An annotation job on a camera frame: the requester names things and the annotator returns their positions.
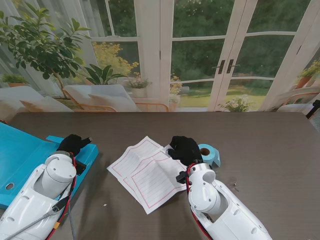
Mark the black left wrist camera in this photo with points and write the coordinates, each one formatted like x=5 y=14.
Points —
x=80 y=167

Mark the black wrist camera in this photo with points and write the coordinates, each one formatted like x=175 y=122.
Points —
x=80 y=167
x=180 y=177

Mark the blue plastic file box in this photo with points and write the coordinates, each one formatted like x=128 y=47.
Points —
x=25 y=150

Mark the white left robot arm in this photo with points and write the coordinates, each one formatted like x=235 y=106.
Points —
x=37 y=195

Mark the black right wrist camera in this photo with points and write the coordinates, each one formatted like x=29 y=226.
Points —
x=180 y=177

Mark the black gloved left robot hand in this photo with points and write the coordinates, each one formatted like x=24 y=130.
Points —
x=72 y=143

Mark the red lined paper sheet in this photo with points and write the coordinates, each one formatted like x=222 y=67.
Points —
x=135 y=155
x=155 y=158
x=155 y=185

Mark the light blue label roll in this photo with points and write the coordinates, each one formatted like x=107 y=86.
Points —
x=211 y=158

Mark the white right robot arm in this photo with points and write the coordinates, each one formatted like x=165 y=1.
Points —
x=220 y=207

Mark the small dark debris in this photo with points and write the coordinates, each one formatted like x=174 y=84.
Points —
x=235 y=185

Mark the black stand at table edge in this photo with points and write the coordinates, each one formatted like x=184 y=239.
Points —
x=315 y=107

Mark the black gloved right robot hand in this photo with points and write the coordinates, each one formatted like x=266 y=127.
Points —
x=186 y=150

